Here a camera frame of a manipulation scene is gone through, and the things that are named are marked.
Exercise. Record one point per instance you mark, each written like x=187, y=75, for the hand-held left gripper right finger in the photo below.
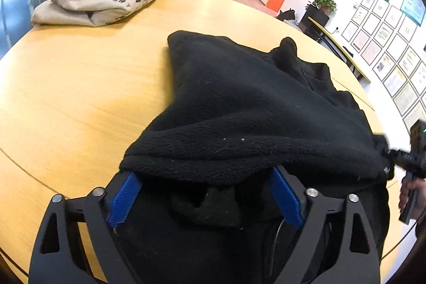
x=288, y=198

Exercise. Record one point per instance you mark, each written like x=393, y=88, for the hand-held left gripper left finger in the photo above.
x=121, y=200

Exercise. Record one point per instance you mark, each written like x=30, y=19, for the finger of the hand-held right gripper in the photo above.
x=404, y=158

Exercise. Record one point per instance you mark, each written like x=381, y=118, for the black fleece jacket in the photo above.
x=239, y=104

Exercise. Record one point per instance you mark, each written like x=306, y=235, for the person's right hand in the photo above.
x=404, y=192

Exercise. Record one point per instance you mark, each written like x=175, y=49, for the wooden side table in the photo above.
x=336, y=41

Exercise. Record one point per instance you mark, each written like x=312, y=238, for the leafy plant in black planter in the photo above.
x=322, y=3

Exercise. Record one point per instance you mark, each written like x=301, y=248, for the wall of framed certificates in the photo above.
x=389, y=44

